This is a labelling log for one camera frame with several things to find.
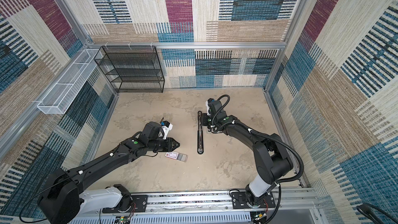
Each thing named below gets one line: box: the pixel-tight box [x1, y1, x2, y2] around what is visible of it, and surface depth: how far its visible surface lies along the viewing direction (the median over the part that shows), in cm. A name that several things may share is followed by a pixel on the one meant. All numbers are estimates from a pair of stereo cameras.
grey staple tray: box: [176, 152, 189, 163], surface depth 89 cm
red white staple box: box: [164, 151, 179, 161], surface depth 89 cm
